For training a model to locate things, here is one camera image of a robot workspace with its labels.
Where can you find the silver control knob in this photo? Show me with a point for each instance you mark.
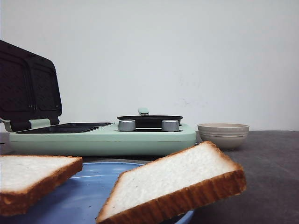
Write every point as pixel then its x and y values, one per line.
pixel 126 125
pixel 170 125

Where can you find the blue plate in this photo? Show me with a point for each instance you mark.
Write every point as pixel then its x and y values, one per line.
pixel 78 200

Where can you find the mint green breakfast maker base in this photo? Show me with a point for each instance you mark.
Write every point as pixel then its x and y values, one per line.
pixel 103 141

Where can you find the grey table cloth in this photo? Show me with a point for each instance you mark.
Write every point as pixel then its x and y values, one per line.
pixel 270 160

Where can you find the white bread slice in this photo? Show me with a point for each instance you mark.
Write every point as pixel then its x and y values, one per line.
pixel 172 185
pixel 25 179

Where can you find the right silver control knob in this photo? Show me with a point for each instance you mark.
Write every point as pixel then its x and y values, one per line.
pixel 170 125

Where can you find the beige ribbed bowl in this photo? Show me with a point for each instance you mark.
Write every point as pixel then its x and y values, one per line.
pixel 226 136

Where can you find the black round frying pan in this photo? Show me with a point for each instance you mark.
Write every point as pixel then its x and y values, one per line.
pixel 144 120

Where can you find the left silver control knob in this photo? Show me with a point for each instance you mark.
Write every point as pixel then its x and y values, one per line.
pixel 126 125

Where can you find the breakfast maker hinged lid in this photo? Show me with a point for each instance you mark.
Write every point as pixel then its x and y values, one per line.
pixel 28 89

